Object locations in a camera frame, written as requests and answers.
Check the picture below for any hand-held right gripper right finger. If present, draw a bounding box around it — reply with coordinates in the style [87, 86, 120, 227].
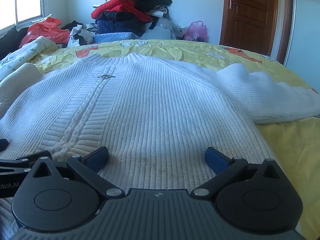
[191, 147, 283, 202]

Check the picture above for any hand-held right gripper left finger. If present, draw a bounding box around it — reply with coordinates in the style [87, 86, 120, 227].
[31, 146, 125, 201]

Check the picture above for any white knitted sweater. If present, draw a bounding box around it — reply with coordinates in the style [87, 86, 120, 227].
[0, 52, 320, 233]

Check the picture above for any yellow printed bedsheet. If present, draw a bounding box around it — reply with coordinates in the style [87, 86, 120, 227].
[32, 39, 320, 240]

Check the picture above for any white printed quilt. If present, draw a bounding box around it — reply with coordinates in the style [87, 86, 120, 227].
[0, 35, 59, 80]

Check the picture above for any dark cloth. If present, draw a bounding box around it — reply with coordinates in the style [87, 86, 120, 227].
[0, 27, 30, 60]

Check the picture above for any light blue knitted sweater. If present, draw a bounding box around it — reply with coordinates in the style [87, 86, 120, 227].
[92, 32, 142, 43]

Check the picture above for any orange plastic bag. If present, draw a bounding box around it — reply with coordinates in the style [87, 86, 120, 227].
[19, 17, 71, 48]

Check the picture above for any white crumpled plastic bag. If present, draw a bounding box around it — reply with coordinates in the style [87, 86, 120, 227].
[67, 24, 93, 47]

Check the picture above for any pink plastic bag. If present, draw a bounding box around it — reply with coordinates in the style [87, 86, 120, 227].
[184, 21, 208, 42]

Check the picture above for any navy garment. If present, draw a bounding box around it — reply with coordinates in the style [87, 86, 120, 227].
[96, 17, 147, 37]

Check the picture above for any grey plastic bag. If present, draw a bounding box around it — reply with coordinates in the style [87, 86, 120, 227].
[157, 17, 187, 40]

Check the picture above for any brown wooden door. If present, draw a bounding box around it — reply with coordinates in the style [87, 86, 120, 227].
[223, 0, 279, 55]

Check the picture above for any window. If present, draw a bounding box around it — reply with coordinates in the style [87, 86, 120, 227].
[0, 0, 45, 30]

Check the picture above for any red jacket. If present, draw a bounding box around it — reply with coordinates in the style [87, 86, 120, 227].
[91, 0, 153, 22]

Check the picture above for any brown wooden door frame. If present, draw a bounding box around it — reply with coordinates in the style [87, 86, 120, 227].
[219, 0, 294, 65]

